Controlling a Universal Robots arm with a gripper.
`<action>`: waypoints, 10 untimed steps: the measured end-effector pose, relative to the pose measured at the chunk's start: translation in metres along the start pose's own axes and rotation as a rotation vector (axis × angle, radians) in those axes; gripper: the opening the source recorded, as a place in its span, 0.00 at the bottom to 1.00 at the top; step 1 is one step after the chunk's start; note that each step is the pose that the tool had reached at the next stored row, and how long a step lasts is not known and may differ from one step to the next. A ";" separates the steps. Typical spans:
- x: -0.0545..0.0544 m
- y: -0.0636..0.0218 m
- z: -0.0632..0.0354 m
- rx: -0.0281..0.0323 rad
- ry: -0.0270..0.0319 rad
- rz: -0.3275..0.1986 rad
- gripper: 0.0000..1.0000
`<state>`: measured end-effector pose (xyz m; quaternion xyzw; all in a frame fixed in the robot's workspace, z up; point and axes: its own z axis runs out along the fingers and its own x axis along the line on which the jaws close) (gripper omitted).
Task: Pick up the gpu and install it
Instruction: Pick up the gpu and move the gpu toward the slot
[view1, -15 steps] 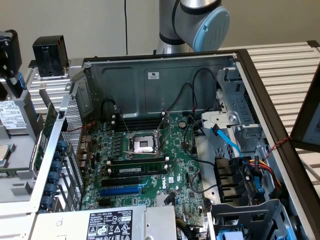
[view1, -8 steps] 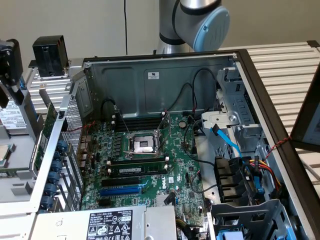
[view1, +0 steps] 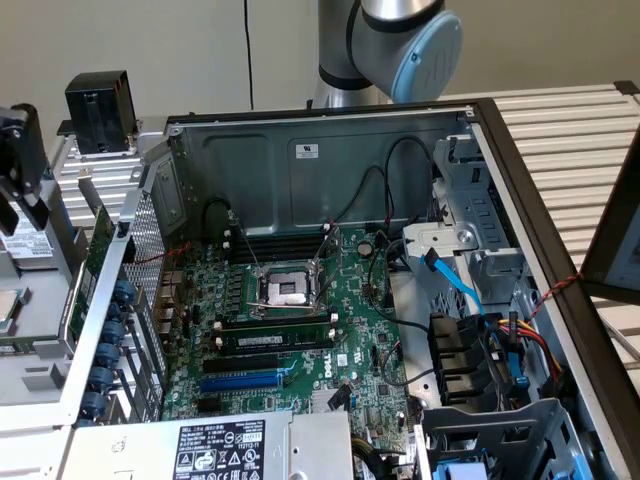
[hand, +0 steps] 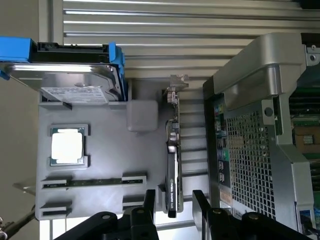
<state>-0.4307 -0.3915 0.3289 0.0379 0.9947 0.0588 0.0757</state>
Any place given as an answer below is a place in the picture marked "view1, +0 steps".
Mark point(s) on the blue card retention knob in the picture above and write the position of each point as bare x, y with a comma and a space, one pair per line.
107, 355
115, 311
102, 380
126, 292
94, 405
113, 332

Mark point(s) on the short black expansion slot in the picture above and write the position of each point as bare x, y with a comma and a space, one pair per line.
209, 405

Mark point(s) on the green RAM stick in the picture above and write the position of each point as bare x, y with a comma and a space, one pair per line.
25, 344

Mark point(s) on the green Dell motherboard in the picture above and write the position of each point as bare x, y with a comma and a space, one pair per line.
350, 320

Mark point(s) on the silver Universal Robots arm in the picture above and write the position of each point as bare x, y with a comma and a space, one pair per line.
350, 45

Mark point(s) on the open grey PC case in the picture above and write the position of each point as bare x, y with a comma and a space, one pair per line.
240, 175

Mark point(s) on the black CPU cooler block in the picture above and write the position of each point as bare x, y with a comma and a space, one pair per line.
100, 110

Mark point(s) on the long black expansion slot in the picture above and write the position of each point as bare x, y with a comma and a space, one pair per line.
240, 365

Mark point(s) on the square CPU chip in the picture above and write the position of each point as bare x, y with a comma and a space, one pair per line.
10, 307

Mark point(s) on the CPU socket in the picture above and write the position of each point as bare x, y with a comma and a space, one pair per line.
285, 290

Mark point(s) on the dark framed panel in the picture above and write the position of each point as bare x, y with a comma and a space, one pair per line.
610, 250

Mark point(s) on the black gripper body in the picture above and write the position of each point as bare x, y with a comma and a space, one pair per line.
27, 145

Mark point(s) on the grey perforated disk bay cage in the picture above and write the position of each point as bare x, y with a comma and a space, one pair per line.
500, 430

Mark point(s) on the metal rear port block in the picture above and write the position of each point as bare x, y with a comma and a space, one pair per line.
169, 300

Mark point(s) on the round coin battery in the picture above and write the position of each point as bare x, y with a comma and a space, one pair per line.
365, 248

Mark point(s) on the black RAM slot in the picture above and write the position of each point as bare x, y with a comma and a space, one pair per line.
280, 254
280, 241
275, 322

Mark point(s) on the blue expansion slot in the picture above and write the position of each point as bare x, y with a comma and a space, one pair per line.
240, 384

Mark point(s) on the black plastic fan shroud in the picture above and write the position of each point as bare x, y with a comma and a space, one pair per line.
455, 345

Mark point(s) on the silver metal disk bay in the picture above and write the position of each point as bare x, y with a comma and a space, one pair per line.
475, 200

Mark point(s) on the white case sticker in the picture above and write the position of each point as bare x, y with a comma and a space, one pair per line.
307, 151

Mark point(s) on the silver chipset heatsink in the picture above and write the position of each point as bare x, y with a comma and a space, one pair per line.
322, 400

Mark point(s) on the thin metal locking lever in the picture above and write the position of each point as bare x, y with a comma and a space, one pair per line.
280, 304
248, 247

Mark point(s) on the silver power supply with label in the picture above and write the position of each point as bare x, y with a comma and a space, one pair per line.
320, 445

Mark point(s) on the grey plastic parts rack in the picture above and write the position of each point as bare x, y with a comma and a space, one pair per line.
40, 380

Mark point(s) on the black table end cap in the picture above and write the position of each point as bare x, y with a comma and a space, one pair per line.
627, 88

